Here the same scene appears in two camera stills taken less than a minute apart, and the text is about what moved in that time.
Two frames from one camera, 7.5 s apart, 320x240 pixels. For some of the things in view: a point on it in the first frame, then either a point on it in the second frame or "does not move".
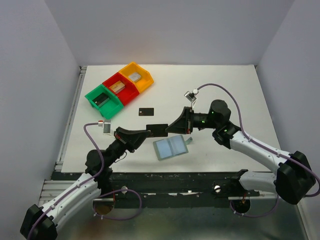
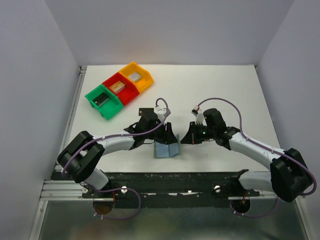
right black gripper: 180,125 -> 191,137
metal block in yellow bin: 135,76 does not move
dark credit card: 147,111 does not move
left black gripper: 131,139 -> 168,137
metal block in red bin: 117,86 does not move
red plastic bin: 125,95 does not move
